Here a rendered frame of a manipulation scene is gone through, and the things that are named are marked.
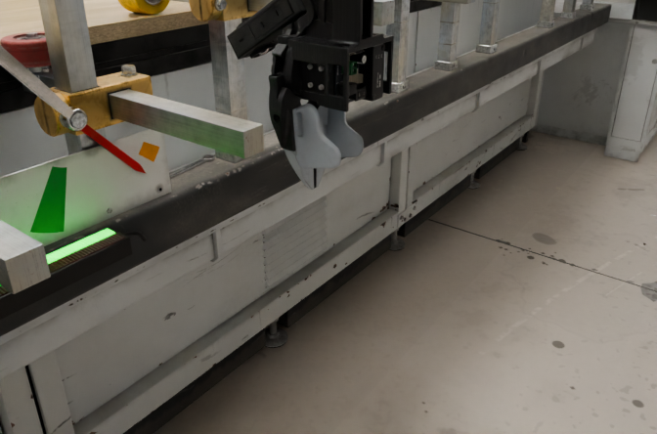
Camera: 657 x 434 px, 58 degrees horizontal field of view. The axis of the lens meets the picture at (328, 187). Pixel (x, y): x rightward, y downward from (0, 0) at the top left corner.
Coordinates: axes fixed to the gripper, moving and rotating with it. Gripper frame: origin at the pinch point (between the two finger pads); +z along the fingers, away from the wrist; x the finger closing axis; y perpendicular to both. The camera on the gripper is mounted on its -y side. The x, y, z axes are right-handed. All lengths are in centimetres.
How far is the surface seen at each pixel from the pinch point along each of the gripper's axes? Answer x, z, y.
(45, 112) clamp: -8.6, -2.4, -31.9
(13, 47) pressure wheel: -3.8, -7.3, -46.4
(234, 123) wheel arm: -0.4, -3.4, -9.4
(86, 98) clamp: -4.6, -3.6, -29.6
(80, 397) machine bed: -1, 61, -55
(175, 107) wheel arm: -0.2, -3.4, -18.9
